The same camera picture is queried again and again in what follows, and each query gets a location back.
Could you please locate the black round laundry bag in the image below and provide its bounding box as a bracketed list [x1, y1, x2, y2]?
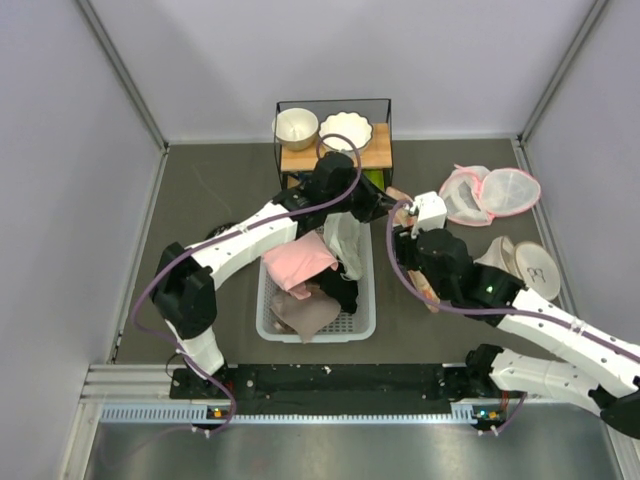
[205, 222, 236, 240]

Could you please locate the cream round bowl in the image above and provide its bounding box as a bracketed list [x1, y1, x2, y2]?
[272, 107, 319, 152]

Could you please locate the pink trimmed mesh laundry bag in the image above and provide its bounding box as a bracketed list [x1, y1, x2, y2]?
[439, 165, 541, 227]

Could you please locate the taupe garment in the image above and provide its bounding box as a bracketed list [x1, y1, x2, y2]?
[270, 290, 341, 344]

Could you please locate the black garment in basket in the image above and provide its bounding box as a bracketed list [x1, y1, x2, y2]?
[311, 263, 359, 314]

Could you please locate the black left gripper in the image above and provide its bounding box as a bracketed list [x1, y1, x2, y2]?
[326, 167, 402, 224]

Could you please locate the white plastic laundry basket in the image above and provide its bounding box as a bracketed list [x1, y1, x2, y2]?
[256, 213, 376, 344]

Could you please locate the blue mug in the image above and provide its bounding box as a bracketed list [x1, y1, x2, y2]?
[288, 172, 313, 189]

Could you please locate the light green garment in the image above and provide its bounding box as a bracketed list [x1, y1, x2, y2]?
[323, 213, 364, 281]

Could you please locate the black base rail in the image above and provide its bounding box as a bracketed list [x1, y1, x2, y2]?
[169, 362, 506, 416]

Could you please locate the white mesh laundry bag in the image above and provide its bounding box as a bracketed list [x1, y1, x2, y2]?
[475, 236, 561, 301]

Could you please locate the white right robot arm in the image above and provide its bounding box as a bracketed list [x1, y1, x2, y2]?
[385, 192, 639, 438]

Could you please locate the floral mesh laundry bag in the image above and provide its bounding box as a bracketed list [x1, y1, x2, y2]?
[385, 192, 447, 313]

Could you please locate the wire and wood shelf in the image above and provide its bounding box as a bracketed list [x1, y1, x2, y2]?
[273, 97, 394, 201]

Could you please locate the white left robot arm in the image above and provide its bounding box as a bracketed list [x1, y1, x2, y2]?
[149, 153, 394, 397]

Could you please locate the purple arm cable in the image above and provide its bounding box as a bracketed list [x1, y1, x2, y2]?
[387, 199, 640, 436]
[130, 133, 362, 436]

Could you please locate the pink garment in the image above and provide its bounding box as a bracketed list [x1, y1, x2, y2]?
[262, 232, 339, 300]

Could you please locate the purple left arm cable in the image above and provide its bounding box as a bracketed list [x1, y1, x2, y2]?
[130, 133, 362, 436]

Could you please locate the green plastic plate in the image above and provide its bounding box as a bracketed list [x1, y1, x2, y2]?
[364, 170, 385, 190]

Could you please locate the white scalloped bowl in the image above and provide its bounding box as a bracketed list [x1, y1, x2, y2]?
[319, 111, 373, 153]

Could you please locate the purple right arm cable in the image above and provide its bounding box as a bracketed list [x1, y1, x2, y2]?
[387, 199, 640, 436]

